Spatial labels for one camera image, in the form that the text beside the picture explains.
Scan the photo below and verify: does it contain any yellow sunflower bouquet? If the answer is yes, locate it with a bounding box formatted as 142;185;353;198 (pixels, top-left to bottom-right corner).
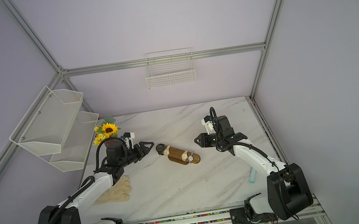
93;116;121;146

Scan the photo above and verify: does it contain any cream strap wrist watch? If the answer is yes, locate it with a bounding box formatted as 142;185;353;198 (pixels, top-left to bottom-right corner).
181;151;189;162

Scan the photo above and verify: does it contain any wooden watch stand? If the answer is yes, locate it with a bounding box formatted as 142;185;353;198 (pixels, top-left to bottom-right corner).
157;144;201;165

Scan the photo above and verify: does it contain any black wrist watch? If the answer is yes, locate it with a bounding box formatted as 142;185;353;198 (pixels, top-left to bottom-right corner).
156;144;166;155

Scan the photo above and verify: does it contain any lower white mesh shelf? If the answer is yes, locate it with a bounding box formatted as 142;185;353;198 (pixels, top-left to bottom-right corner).
41;111;99;172

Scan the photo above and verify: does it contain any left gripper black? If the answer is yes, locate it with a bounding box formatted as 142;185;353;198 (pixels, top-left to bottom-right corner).
118;140;156;168

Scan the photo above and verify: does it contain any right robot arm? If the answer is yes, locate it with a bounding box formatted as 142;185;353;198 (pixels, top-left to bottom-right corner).
194;107;314;222

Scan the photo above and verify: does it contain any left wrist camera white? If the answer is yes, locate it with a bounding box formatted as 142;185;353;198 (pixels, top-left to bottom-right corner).
121;132;135;150

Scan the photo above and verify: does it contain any white wire wall basket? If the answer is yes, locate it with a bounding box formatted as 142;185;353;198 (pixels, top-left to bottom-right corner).
145;47;196;89

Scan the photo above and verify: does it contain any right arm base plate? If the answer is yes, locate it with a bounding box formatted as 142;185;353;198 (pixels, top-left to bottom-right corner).
229;207;277;224

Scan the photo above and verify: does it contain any white mesh shelf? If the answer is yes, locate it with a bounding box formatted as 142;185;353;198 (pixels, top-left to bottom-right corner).
9;87;83;157
41;111;99;172

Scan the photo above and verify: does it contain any purple glass vase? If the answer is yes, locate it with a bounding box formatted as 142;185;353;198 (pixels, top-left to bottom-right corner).
104;137;125;148

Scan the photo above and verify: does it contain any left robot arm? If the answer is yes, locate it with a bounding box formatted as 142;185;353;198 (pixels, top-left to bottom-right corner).
38;133;154;224

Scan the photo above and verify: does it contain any upper white mesh shelf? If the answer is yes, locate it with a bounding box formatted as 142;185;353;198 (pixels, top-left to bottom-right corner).
9;87;83;157

